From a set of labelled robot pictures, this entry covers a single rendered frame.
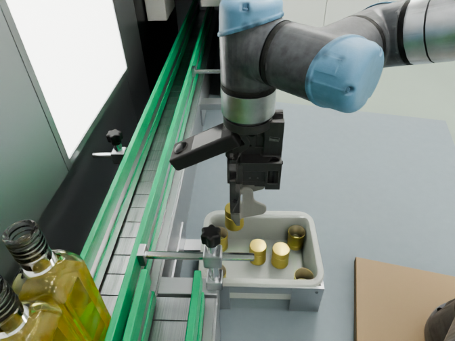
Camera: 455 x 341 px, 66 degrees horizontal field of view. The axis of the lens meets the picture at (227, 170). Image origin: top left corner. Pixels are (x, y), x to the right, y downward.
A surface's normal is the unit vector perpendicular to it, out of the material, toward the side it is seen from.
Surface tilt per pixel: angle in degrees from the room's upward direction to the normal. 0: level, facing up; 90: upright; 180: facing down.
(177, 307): 0
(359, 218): 0
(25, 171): 90
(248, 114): 90
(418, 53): 109
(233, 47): 84
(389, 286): 2
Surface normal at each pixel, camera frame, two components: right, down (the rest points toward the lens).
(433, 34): -0.71, 0.38
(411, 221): -0.03, -0.77
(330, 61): -0.53, -0.06
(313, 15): -0.04, 0.64
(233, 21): -0.55, 0.51
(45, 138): 1.00, 0.00
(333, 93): -0.64, 0.59
